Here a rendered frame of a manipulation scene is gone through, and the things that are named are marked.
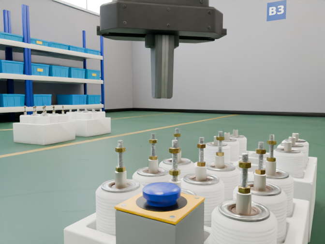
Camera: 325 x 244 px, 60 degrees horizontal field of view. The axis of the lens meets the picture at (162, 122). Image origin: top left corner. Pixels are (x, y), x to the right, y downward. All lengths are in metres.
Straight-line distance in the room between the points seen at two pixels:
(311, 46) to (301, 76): 0.63
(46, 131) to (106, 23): 2.43
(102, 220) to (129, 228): 0.26
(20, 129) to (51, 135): 0.31
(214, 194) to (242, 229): 0.16
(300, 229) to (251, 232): 0.20
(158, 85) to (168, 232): 0.14
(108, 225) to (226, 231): 0.22
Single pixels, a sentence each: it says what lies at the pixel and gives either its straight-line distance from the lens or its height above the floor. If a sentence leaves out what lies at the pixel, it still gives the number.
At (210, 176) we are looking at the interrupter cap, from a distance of 0.62.
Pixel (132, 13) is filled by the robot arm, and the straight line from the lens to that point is 0.26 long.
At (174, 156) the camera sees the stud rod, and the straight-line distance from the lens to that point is 0.48.
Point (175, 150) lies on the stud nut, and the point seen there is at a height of 0.33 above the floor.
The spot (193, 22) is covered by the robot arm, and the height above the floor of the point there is 0.49.
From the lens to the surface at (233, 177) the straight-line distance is 0.68.
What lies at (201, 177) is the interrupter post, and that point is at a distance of 0.59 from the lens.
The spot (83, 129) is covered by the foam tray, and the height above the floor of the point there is 0.08.
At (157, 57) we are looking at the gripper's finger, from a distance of 0.27.
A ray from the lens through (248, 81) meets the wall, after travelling 6.99.
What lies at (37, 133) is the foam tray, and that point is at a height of 0.10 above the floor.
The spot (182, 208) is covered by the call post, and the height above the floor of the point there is 0.31.
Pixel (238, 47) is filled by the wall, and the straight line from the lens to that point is 7.14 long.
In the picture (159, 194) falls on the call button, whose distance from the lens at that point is 0.28.
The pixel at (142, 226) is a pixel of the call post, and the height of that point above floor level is 0.30.
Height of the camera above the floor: 0.42
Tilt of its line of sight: 5 degrees down
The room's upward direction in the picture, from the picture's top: straight up
